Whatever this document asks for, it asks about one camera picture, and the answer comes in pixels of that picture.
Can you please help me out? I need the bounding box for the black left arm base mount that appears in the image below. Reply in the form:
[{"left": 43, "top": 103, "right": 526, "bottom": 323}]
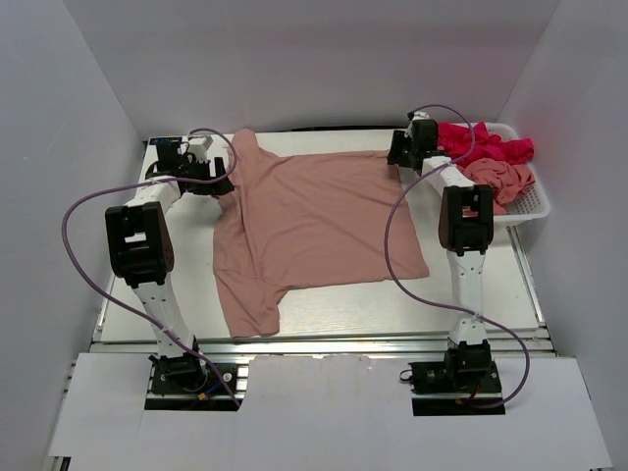
[{"left": 144, "top": 366, "right": 239, "bottom": 412}]

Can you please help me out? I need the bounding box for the white perforated plastic basket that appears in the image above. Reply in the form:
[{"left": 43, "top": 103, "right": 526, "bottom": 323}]
[{"left": 486, "top": 123, "right": 550, "bottom": 228}]

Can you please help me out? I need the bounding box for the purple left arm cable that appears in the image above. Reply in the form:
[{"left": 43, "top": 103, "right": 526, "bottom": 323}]
[{"left": 61, "top": 127, "right": 242, "bottom": 411}]

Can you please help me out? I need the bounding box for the dusty pink t shirt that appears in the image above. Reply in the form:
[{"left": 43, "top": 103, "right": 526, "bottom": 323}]
[{"left": 213, "top": 130, "right": 430, "bottom": 338}]

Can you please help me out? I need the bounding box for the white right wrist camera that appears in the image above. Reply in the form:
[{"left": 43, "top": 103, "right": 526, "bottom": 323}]
[{"left": 406, "top": 110, "right": 431, "bottom": 129}]

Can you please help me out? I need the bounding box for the coral pink t shirt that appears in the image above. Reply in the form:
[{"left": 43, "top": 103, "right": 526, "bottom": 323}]
[{"left": 461, "top": 158, "right": 536, "bottom": 216}]

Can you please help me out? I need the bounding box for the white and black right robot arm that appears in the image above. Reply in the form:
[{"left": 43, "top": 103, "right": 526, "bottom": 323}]
[{"left": 387, "top": 112, "right": 494, "bottom": 394}]

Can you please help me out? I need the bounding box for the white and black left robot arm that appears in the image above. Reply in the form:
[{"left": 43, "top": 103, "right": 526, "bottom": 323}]
[{"left": 105, "top": 136, "right": 234, "bottom": 393}]

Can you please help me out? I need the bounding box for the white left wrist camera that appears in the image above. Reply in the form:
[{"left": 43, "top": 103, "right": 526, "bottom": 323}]
[{"left": 185, "top": 135, "right": 213, "bottom": 163}]

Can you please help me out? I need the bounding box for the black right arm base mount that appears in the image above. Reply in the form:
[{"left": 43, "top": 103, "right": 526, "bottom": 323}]
[{"left": 398, "top": 361, "right": 505, "bottom": 417}]

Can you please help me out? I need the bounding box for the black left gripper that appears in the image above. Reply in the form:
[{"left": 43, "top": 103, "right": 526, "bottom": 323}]
[{"left": 181, "top": 156, "right": 235, "bottom": 195}]

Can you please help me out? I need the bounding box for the magenta t shirt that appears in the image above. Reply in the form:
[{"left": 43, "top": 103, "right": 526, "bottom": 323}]
[{"left": 438, "top": 122, "right": 535, "bottom": 167}]

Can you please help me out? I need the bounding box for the black xdof label sticker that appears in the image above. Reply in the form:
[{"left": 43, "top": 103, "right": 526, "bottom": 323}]
[{"left": 148, "top": 136, "right": 183, "bottom": 146}]

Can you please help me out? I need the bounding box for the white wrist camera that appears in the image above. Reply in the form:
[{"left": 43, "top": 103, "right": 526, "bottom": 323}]
[
  {"left": 406, "top": 110, "right": 431, "bottom": 129},
  {"left": 185, "top": 135, "right": 213, "bottom": 163}
]

